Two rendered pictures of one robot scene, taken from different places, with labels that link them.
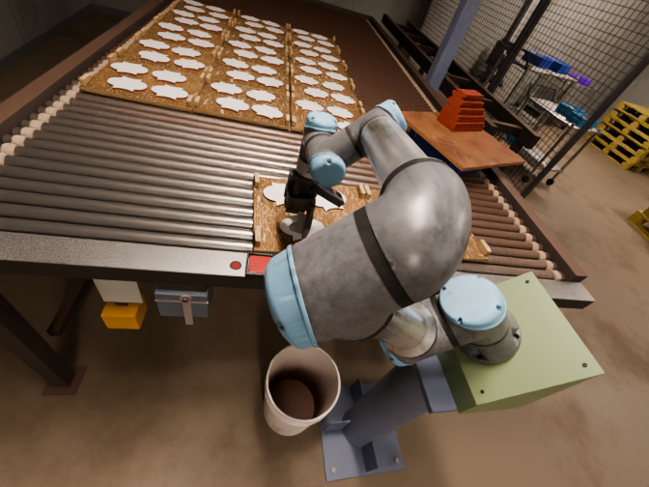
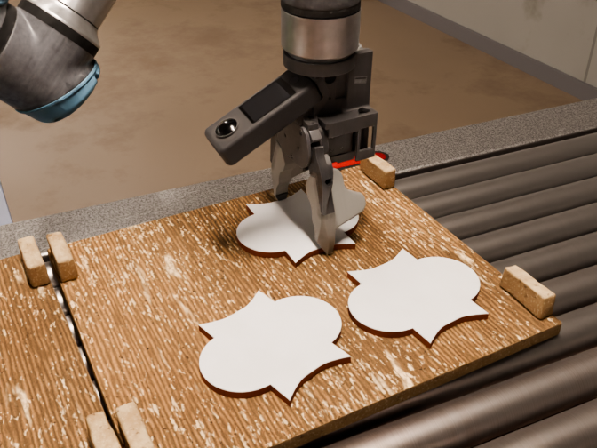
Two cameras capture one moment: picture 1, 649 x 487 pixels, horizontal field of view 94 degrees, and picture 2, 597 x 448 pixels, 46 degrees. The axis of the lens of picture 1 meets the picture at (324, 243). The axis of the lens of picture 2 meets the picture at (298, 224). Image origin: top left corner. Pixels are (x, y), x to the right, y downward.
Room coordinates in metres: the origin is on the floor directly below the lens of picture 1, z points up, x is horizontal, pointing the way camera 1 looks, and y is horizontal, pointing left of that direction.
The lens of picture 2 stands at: (1.34, 0.03, 1.38)
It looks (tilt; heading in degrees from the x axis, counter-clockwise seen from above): 34 degrees down; 176
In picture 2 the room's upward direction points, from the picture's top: straight up
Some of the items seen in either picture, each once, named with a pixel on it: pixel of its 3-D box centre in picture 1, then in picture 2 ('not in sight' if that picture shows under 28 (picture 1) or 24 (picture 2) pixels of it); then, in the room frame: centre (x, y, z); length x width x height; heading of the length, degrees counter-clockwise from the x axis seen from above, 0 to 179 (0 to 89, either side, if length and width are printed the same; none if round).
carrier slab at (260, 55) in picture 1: (256, 52); not in sight; (2.05, 0.82, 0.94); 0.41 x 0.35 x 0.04; 111
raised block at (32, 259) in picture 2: not in sight; (33, 260); (0.74, -0.20, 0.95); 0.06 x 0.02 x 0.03; 25
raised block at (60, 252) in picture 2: not in sight; (61, 255); (0.73, -0.17, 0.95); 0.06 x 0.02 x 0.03; 24
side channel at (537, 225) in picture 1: (417, 82); not in sight; (2.85, -0.27, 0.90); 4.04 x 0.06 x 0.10; 20
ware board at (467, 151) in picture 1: (460, 137); not in sight; (1.63, -0.47, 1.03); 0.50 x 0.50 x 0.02; 42
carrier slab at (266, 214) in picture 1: (315, 214); (287, 288); (0.78, 0.06, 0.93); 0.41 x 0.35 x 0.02; 114
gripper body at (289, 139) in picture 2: (302, 190); (324, 105); (0.68, 0.11, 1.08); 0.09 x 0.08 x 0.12; 114
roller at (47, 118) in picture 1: (309, 164); not in sight; (1.11, 0.18, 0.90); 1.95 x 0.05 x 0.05; 110
